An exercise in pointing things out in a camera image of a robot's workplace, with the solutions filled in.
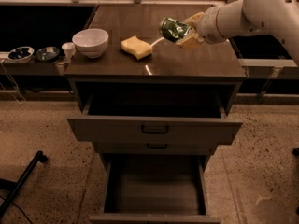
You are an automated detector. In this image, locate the small white cup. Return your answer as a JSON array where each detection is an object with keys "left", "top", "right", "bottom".
[{"left": 62, "top": 42, "right": 76, "bottom": 61}]

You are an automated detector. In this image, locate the yellow sponge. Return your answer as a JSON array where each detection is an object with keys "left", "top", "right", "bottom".
[{"left": 121, "top": 36, "right": 152, "bottom": 60}]

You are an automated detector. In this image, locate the grey side shelf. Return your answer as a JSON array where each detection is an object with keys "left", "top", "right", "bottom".
[{"left": 0, "top": 52, "right": 68, "bottom": 76}]

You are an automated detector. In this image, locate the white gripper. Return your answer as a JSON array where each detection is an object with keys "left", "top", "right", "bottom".
[{"left": 176, "top": 7, "right": 225, "bottom": 49}]

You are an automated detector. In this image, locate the grey drawer cabinet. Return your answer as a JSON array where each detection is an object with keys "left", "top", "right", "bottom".
[{"left": 64, "top": 3, "right": 248, "bottom": 163}]

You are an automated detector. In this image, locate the grey top drawer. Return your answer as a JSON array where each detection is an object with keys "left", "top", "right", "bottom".
[{"left": 68, "top": 90, "right": 241, "bottom": 145}]

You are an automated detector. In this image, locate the dark blue small dish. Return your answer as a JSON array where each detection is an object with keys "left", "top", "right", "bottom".
[{"left": 35, "top": 47, "right": 60, "bottom": 62}]

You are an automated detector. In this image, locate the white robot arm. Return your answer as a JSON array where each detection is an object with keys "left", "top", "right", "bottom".
[{"left": 176, "top": 0, "right": 299, "bottom": 63}]

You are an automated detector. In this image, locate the grey bottom drawer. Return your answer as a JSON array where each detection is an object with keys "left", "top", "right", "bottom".
[{"left": 90, "top": 154, "right": 221, "bottom": 224}]

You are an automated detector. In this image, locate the white cable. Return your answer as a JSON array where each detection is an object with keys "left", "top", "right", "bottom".
[{"left": 0, "top": 59, "right": 27, "bottom": 104}]

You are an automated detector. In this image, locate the green soda can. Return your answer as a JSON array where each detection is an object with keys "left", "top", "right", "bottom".
[{"left": 159, "top": 17, "right": 192, "bottom": 43}]

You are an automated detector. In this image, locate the blue patterned bowl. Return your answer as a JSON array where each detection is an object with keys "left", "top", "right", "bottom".
[{"left": 8, "top": 46, "right": 34, "bottom": 63}]

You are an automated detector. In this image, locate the grey middle drawer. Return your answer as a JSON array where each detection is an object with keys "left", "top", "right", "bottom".
[{"left": 93, "top": 142, "right": 217, "bottom": 155}]

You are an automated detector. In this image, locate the grey drawer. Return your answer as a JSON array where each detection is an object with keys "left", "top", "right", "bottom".
[
  {"left": 93, "top": 142, "right": 217, "bottom": 155},
  {"left": 68, "top": 90, "right": 241, "bottom": 145},
  {"left": 90, "top": 154, "right": 221, "bottom": 224}
]

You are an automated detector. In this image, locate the black stand leg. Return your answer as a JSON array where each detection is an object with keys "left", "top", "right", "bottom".
[{"left": 0, "top": 150, "right": 48, "bottom": 218}]

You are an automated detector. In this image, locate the white ceramic bowl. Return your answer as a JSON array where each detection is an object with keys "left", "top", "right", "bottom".
[{"left": 72, "top": 28, "right": 109, "bottom": 58}]

